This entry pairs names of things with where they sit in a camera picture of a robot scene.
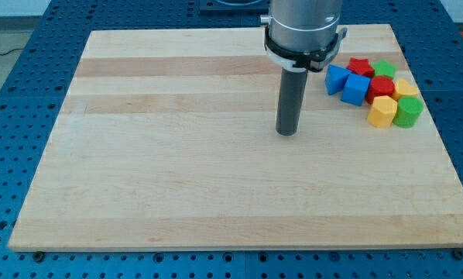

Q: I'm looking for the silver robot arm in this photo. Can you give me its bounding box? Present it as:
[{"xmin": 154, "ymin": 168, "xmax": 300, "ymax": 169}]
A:
[{"xmin": 268, "ymin": 0, "xmax": 342, "ymax": 52}]

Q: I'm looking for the red star block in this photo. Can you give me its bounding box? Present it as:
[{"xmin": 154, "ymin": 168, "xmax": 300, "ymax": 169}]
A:
[{"xmin": 347, "ymin": 57, "xmax": 375, "ymax": 78}]

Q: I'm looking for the green star block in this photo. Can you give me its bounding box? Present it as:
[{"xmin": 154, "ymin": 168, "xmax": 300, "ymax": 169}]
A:
[{"xmin": 371, "ymin": 60, "xmax": 397, "ymax": 79}]

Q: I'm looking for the wooden board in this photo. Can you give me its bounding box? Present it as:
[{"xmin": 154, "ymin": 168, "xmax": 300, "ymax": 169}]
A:
[{"xmin": 8, "ymin": 28, "xmax": 463, "ymax": 252}]

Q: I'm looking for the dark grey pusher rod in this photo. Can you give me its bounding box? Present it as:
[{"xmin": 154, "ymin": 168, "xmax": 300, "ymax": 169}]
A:
[{"xmin": 276, "ymin": 69, "xmax": 308, "ymax": 136}]

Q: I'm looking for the black and white mounting clamp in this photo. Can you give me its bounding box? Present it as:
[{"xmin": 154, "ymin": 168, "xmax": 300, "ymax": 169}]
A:
[{"xmin": 264, "ymin": 26, "xmax": 348, "ymax": 73}]

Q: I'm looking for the blue triangle block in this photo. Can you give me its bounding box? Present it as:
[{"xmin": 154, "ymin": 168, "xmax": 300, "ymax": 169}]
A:
[{"xmin": 324, "ymin": 64, "xmax": 352, "ymax": 95}]

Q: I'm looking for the blue cube block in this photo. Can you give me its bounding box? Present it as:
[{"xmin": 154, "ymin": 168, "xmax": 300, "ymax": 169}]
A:
[{"xmin": 341, "ymin": 74, "xmax": 371, "ymax": 106}]

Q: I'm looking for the yellow hexagon block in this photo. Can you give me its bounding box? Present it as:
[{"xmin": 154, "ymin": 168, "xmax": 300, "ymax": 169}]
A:
[{"xmin": 367, "ymin": 95, "xmax": 398, "ymax": 128}]

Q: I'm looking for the red cylinder block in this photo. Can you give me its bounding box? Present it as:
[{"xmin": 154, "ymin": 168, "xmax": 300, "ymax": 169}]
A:
[{"xmin": 365, "ymin": 76, "xmax": 394, "ymax": 105}]

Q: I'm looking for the yellow heart block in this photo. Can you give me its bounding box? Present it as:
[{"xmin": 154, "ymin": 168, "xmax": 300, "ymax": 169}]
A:
[{"xmin": 392, "ymin": 79, "xmax": 419, "ymax": 101}]

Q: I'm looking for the green cylinder block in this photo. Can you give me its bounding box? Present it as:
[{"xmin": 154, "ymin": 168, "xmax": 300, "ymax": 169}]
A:
[{"xmin": 393, "ymin": 96, "xmax": 424, "ymax": 128}]

